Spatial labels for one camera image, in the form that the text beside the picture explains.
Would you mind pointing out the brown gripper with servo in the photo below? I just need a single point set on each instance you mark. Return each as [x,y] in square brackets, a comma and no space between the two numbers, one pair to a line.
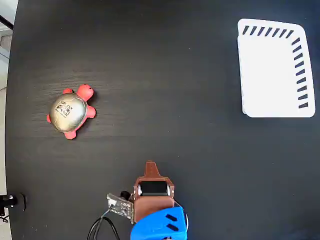
[153,202]

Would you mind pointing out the black table clamp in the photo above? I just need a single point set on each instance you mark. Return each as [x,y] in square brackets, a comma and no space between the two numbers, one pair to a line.
[12,201]

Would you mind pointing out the black metal bar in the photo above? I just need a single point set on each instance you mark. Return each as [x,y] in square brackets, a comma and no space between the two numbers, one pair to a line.
[6,22]

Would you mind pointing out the camera circuit board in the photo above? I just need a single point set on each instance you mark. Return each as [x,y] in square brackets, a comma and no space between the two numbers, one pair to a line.
[121,206]

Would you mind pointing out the white tray with black stripes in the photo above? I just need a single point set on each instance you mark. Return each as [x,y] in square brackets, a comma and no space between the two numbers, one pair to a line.
[267,80]

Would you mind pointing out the red turtle toy silver shell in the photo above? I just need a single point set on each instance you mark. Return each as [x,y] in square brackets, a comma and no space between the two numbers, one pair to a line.
[68,112]

